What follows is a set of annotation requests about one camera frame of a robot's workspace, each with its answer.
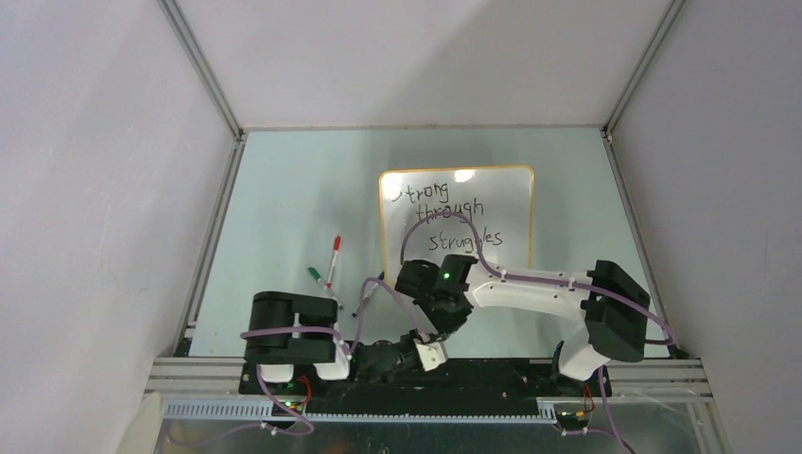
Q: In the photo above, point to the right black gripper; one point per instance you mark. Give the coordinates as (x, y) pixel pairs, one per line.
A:
(444, 327)

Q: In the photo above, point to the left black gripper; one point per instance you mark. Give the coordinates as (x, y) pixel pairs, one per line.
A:
(410, 336)

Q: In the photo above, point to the yellow framed whiteboard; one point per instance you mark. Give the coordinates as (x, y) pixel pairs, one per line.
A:
(430, 213)

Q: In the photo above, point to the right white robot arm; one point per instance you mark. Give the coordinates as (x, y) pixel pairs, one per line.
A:
(610, 307)

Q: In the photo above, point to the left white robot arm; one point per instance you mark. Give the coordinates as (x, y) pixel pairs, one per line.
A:
(288, 331)

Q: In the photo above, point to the blue capped marker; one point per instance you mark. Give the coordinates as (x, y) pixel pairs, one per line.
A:
(369, 288)

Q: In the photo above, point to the green capped marker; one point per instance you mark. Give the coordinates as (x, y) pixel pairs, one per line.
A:
(329, 292)

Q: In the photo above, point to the red capped marker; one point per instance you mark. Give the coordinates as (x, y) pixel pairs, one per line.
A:
(333, 262)

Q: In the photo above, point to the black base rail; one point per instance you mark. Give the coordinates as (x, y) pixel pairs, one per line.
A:
(462, 387)

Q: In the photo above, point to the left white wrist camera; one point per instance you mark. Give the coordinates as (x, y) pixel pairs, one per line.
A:
(432, 355)

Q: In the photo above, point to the left aluminium frame post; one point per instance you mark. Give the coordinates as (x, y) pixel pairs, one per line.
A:
(191, 46)

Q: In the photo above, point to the aluminium frame post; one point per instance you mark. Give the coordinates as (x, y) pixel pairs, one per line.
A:
(191, 46)
(661, 33)

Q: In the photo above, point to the right aluminium frame post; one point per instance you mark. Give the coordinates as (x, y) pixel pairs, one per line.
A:
(661, 33)

